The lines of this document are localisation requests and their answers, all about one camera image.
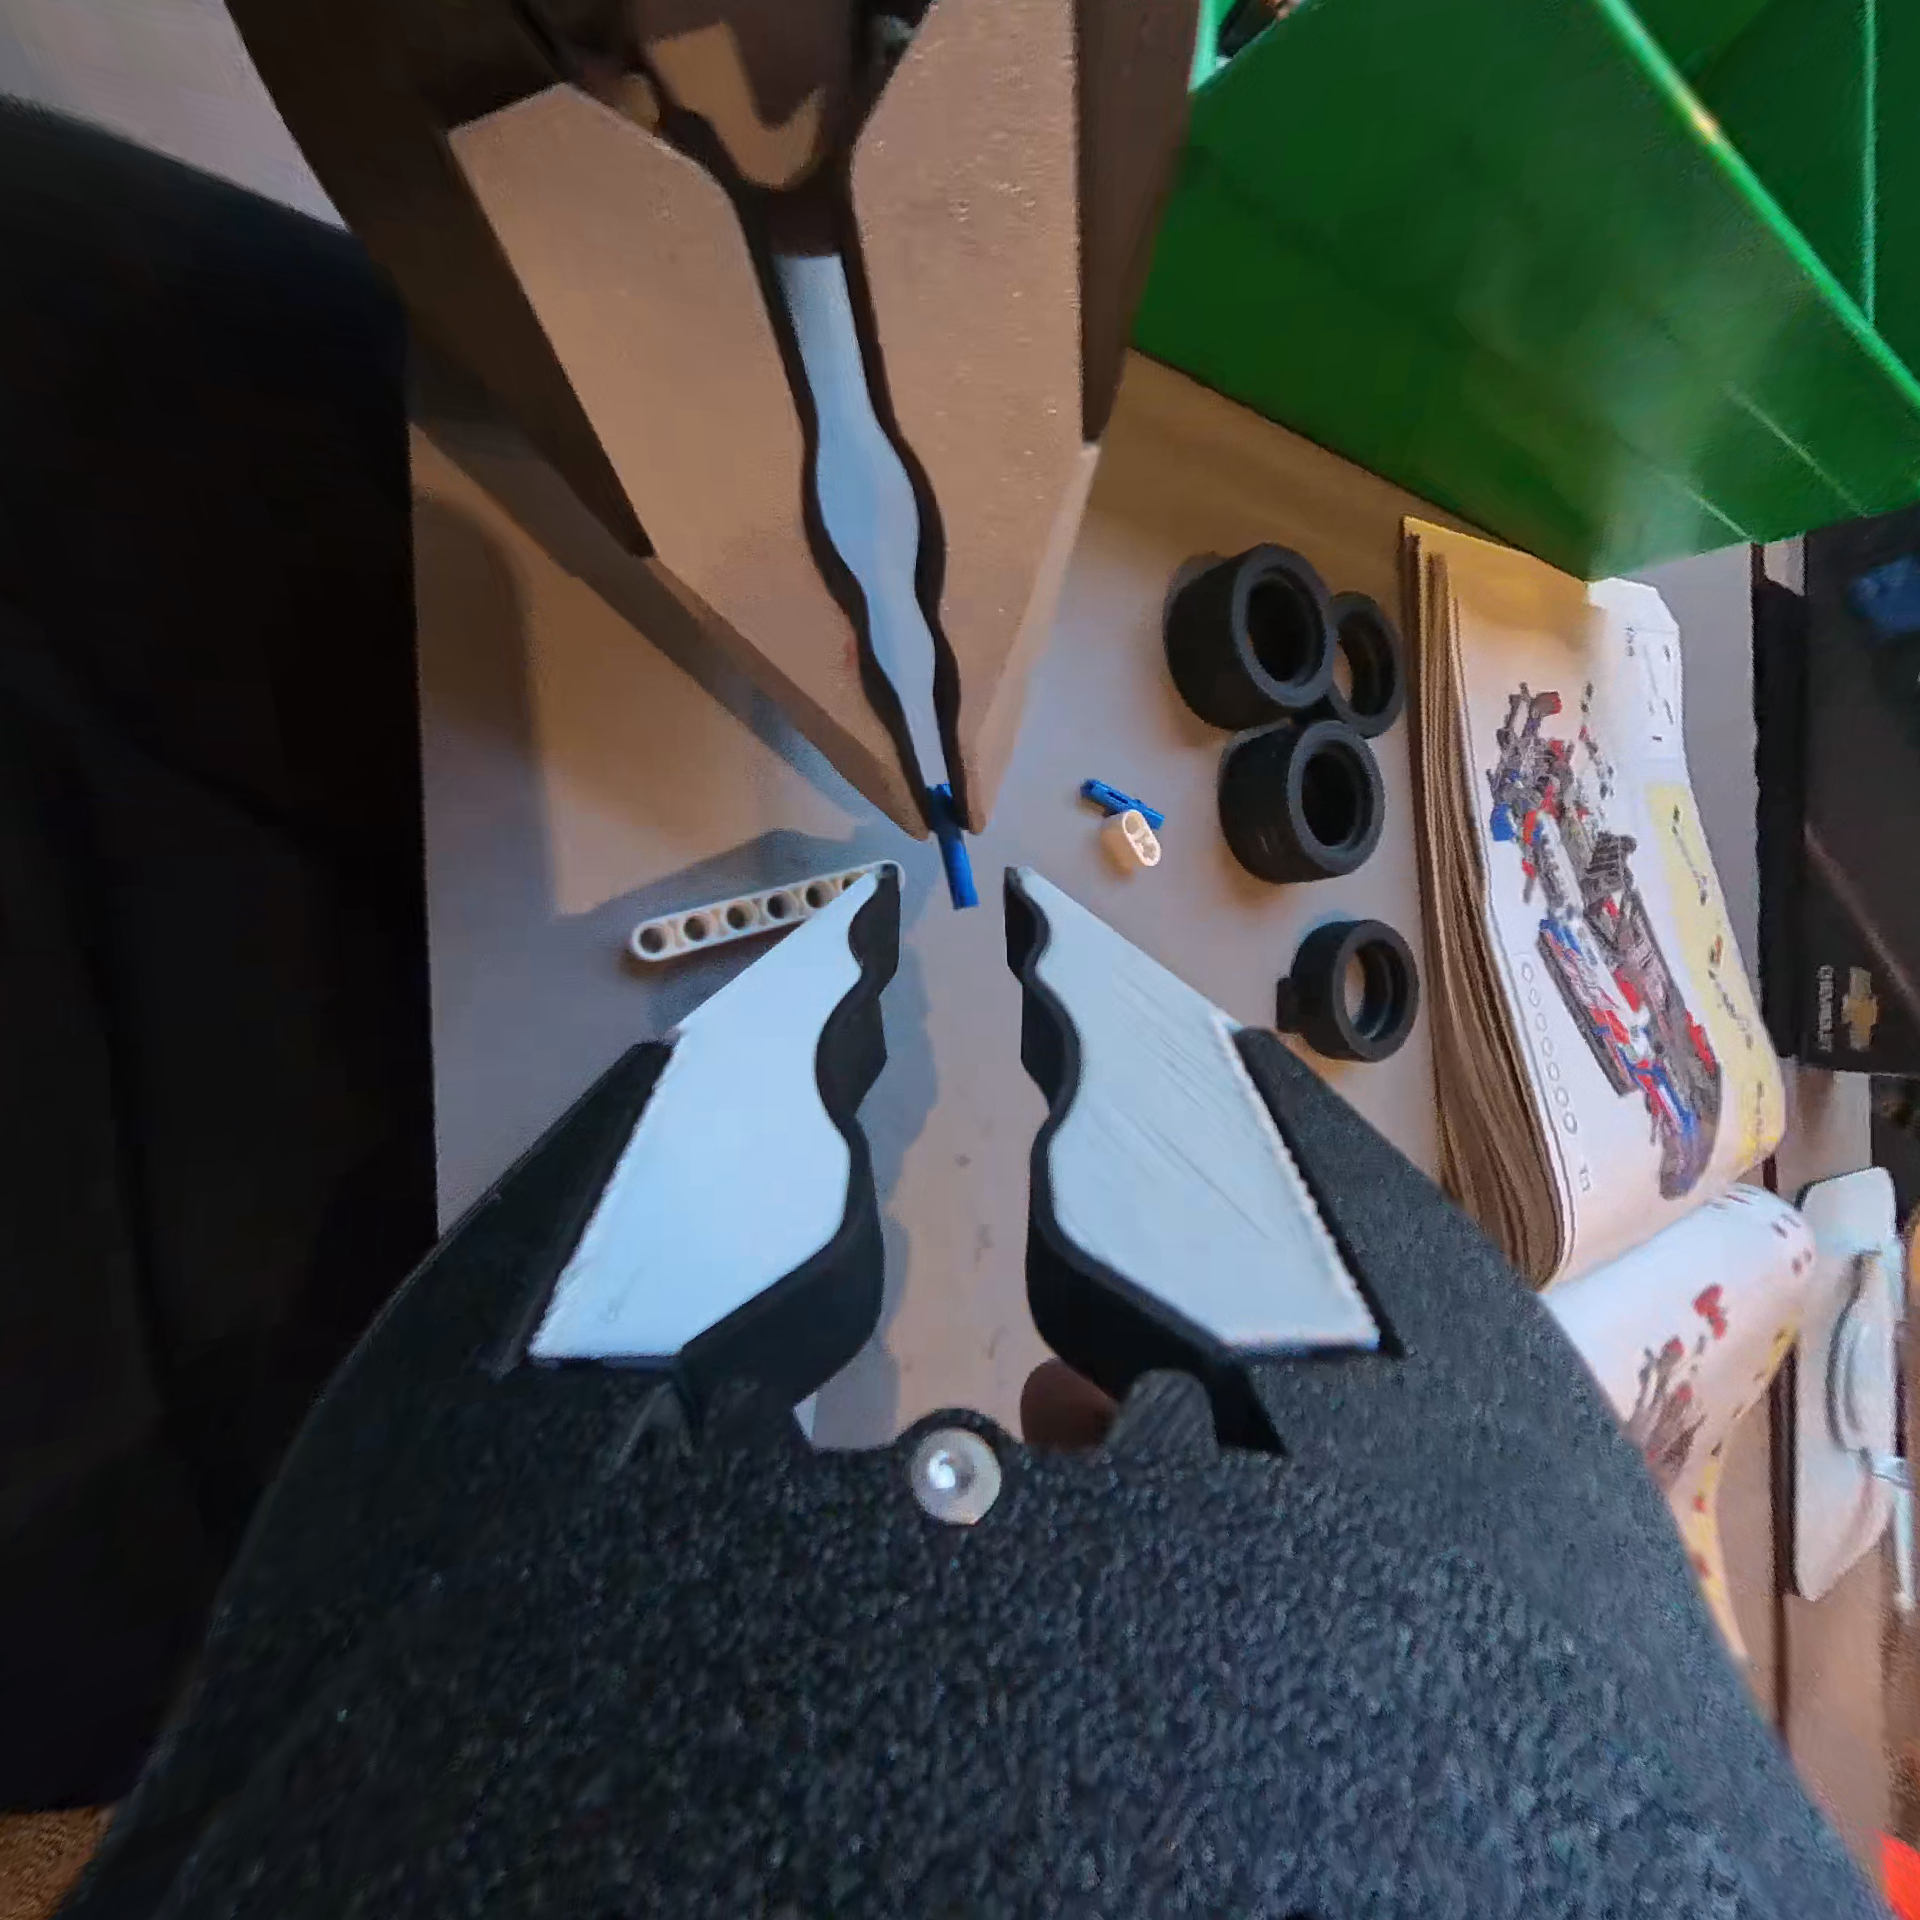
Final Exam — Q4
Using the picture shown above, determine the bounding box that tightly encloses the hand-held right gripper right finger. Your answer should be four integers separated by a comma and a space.
1000, 864, 1384, 1453

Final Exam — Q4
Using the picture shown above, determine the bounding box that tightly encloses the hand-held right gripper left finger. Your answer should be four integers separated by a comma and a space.
527, 866, 905, 1427

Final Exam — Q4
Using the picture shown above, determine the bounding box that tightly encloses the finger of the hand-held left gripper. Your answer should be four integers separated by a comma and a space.
842, 0, 1109, 837
447, 82, 935, 842

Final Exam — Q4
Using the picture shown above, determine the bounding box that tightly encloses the white holed brick beam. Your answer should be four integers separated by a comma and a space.
628, 863, 903, 962

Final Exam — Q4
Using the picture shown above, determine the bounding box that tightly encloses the grey desk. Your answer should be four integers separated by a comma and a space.
405, 352, 1863, 1802

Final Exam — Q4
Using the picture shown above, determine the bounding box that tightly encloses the person's right hand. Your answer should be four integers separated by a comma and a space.
1018, 1357, 1120, 1452

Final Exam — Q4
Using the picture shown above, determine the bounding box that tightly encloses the black rubber toy tyre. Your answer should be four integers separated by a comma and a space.
1216, 717, 1384, 885
1325, 593, 1407, 738
1273, 917, 1423, 1065
1162, 541, 1342, 735

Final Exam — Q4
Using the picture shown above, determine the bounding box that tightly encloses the open instruction booklet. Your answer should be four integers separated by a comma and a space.
1398, 515, 1823, 1667

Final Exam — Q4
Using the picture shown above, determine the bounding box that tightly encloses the green plastic bin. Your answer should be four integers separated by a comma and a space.
1126, 0, 1920, 580

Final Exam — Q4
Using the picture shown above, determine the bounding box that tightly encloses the person's torso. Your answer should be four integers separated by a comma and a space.
0, 96, 440, 1809

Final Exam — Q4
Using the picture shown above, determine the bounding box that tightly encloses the white stand base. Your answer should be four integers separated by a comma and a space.
1791, 1169, 1920, 1601

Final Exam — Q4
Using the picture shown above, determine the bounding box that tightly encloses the black cardboard box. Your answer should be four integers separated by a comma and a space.
1751, 509, 1920, 1076

